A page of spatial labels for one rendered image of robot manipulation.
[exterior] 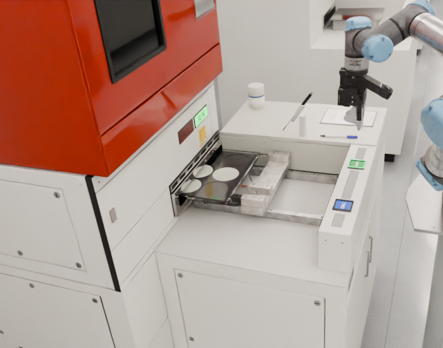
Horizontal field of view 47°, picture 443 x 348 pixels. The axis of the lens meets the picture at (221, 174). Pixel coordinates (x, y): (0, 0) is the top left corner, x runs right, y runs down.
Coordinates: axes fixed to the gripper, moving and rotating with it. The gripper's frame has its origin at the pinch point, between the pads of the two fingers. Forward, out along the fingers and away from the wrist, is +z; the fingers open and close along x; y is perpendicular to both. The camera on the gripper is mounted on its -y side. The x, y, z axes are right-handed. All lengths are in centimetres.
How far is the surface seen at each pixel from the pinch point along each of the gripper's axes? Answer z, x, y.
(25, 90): -35, 66, 72
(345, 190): 15.1, 16.6, 1.9
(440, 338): 90, -2, -34
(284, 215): 26.2, 19.0, 21.7
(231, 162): 21, -3, 49
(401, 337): 111, -16, -19
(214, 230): 29, 30, 43
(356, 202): 14.7, 23.1, -2.9
